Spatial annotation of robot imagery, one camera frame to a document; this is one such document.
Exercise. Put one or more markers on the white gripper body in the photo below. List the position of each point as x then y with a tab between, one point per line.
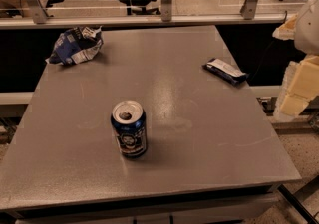
308	25

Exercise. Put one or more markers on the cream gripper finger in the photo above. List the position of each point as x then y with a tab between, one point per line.
299	87
287	30

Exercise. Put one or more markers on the blue pepsi can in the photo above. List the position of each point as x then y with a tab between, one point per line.
128	120

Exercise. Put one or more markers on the crumpled blue chip bag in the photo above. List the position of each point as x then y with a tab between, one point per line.
76	45

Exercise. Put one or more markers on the glass barrier rail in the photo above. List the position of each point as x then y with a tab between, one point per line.
143	21

